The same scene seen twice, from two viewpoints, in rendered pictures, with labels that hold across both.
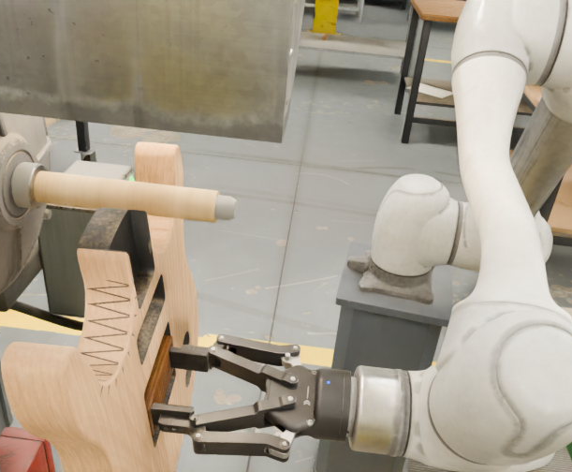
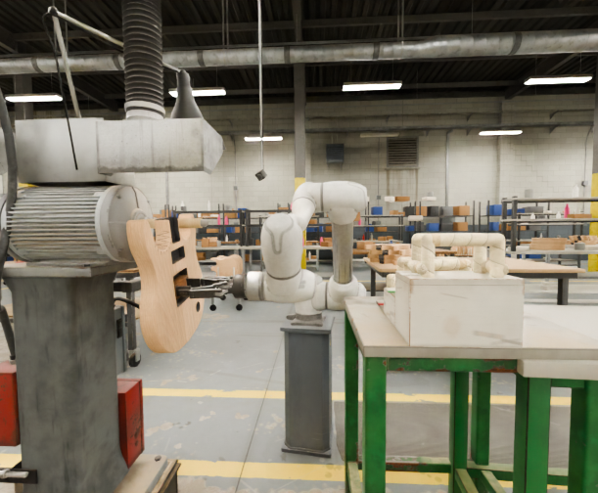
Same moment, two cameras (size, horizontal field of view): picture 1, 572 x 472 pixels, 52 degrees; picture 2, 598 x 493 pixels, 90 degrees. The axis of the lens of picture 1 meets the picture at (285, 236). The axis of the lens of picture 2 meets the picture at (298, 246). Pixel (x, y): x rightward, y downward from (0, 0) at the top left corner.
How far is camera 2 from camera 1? 0.61 m
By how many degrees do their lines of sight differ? 27
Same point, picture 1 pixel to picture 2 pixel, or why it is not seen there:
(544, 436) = (279, 238)
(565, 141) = (342, 233)
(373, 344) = (299, 350)
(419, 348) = (320, 348)
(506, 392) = (267, 226)
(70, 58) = (155, 156)
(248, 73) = (195, 155)
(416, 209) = not seen: hidden behind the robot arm
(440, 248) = (320, 298)
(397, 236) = not seen: hidden behind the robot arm
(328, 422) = (237, 285)
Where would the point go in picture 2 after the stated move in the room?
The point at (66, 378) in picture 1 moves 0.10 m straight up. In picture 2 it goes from (144, 224) to (142, 183)
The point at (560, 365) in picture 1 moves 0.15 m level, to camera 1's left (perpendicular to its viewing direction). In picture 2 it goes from (281, 218) to (223, 219)
